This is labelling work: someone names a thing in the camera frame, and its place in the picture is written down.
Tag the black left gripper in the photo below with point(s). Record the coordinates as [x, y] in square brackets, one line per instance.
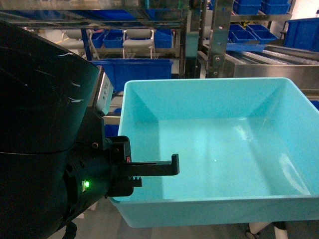
[87, 173]

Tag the teal plastic tray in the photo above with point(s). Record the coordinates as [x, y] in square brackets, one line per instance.
[248, 151]

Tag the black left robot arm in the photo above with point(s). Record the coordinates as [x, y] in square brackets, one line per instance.
[55, 160]

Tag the blue bin behind tray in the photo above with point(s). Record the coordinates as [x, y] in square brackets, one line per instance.
[120, 71]

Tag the white stool middle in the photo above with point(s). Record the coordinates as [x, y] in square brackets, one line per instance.
[139, 39]

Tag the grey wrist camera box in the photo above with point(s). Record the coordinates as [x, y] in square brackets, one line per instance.
[103, 93]

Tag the steel shelf upright post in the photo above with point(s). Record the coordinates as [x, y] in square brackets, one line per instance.
[219, 31]

